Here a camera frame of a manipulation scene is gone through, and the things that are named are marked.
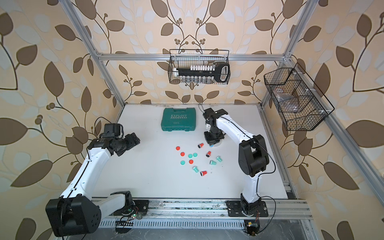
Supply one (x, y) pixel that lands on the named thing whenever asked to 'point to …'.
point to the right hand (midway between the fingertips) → (211, 143)
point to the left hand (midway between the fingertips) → (131, 141)
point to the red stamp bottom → (203, 173)
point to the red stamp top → (199, 146)
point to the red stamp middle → (208, 154)
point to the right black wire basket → (300, 106)
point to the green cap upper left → (190, 155)
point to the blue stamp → (211, 146)
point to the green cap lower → (182, 162)
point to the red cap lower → (191, 161)
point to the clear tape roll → (218, 143)
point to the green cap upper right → (195, 154)
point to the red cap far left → (178, 148)
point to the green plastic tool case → (178, 119)
